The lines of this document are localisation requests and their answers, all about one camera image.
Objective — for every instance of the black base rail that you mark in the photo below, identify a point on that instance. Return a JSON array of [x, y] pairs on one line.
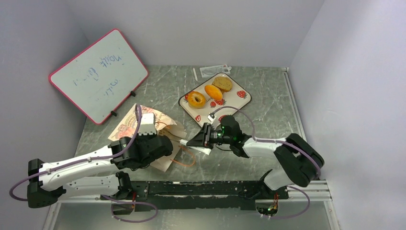
[[201, 194]]

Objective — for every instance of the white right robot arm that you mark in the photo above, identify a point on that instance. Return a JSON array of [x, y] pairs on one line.
[[299, 162]]

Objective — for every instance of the yellow fake bread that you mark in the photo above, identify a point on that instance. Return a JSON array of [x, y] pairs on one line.
[[224, 84]]

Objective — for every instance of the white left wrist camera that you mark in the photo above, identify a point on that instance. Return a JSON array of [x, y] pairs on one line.
[[147, 125]]

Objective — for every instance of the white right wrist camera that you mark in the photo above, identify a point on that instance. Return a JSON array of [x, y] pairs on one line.
[[211, 118]]

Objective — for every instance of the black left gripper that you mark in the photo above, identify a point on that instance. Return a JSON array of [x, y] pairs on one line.
[[139, 137]]

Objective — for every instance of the orange fake bread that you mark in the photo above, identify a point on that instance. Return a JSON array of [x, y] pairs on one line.
[[213, 92]]

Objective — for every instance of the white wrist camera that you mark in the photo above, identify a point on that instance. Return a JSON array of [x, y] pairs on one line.
[[211, 118], [147, 125]]

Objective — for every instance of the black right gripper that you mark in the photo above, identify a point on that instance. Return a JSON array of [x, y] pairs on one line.
[[206, 135]]

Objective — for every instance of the white paper bag orange handles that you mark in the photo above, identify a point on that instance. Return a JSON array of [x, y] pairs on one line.
[[155, 122]]

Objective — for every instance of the clear plastic package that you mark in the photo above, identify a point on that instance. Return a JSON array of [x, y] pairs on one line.
[[207, 72]]

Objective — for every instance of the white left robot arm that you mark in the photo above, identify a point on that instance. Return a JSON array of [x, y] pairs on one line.
[[96, 173]]

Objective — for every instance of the aluminium frame rail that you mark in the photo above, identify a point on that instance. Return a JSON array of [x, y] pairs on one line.
[[317, 190]]

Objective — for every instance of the white pen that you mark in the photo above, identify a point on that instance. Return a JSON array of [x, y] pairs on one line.
[[195, 74]]

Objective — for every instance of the ring doughnut fake bread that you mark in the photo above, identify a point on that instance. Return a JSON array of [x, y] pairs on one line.
[[196, 100]]

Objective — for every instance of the pink framed whiteboard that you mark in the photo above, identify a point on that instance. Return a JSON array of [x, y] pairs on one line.
[[100, 78]]

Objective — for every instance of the metal tongs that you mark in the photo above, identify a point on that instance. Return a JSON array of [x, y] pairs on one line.
[[184, 143]]

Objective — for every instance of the strawberry pattern tray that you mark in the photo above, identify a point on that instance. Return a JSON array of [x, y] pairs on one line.
[[238, 97]]

